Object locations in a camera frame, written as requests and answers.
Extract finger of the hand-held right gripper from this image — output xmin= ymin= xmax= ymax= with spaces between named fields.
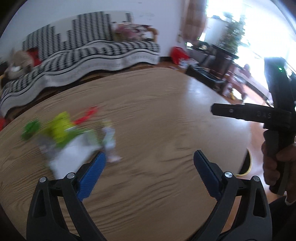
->
xmin=211 ymin=103 xmax=292 ymax=128

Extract striped black white sofa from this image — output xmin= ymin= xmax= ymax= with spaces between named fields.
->
xmin=0 ymin=12 xmax=161 ymax=112

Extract black chair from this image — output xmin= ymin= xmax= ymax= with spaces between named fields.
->
xmin=186 ymin=42 xmax=239 ymax=96

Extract green potted plant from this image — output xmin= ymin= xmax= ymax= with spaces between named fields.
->
xmin=218 ymin=16 xmax=246 ymax=55

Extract person's right forearm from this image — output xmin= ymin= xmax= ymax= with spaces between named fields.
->
xmin=268 ymin=196 xmax=296 ymax=241

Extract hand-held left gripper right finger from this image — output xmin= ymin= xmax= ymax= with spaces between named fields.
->
xmin=193 ymin=150 xmax=273 ymax=241

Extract brown spotted plush toy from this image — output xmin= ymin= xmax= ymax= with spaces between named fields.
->
xmin=4 ymin=49 xmax=34 ymax=80

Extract green toy car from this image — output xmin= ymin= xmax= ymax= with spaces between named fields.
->
xmin=21 ymin=121 xmax=42 ymax=141

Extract person's right hand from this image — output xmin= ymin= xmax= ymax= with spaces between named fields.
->
xmin=261 ymin=141 xmax=296 ymax=198

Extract black bin with yellow rim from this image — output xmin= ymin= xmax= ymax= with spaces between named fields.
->
xmin=235 ymin=150 xmax=253 ymax=177

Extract silver foil packet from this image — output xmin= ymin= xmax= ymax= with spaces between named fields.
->
xmin=36 ymin=135 xmax=61 ymax=161

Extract red bag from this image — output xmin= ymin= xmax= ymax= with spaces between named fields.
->
xmin=170 ymin=46 xmax=189 ymax=65

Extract wooden sofa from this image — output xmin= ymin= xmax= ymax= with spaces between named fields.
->
xmin=0 ymin=26 xmax=160 ymax=116

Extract beige curtain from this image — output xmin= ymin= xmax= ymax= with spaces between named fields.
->
xmin=179 ymin=0 xmax=210 ymax=44

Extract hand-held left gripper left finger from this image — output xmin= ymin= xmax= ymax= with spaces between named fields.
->
xmin=26 ymin=151 xmax=107 ymax=241

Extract red snack packet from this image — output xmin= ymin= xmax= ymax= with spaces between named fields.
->
xmin=73 ymin=106 xmax=98 ymax=125

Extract red cushion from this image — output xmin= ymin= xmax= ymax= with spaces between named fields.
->
xmin=27 ymin=48 xmax=42 ymax=67

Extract floral cushion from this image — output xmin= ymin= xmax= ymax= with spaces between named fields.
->
xmin=113 ymin=22 xmax=151 ymax=39

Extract green snack packet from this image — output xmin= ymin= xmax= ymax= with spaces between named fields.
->
xmin=47 ymin=112 xmax=77 ymax=149

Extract white papers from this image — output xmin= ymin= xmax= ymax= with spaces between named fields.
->
xmin=180 ymin=59 xmax=200 ymax=69

